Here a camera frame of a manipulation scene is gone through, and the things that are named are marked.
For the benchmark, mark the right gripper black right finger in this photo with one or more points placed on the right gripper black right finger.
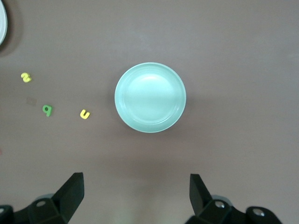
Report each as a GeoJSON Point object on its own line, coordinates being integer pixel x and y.
{"type": "Point", "coordinates": [210, 212]}

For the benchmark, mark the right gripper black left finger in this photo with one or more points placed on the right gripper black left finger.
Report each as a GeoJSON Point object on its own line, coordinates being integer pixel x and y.
{"type": "Point", "coordinates": [58, 210]}

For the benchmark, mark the green letter p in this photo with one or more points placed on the green letter p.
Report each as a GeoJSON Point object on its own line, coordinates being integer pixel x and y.
{"type": "Point", "coordinates": [48, 114]}

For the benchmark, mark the yellow letter u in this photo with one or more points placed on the yellow letter u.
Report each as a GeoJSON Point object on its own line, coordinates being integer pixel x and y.
{"type": "Point", "coordinates": [83, 116]}

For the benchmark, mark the yellow letter s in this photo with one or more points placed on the yellow letter s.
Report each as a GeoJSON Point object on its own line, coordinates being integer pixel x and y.
{"type": "Point", "coordinates": [25, 77]}

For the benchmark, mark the pale green plate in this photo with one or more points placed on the pale green plate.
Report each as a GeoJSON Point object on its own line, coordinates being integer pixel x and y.
{"type": "Point", "coordinates": [150, 98]}

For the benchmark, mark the white plate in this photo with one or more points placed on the white plate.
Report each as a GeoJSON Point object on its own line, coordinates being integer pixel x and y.
{"type": "Point", "coordinates": [2, 23]}

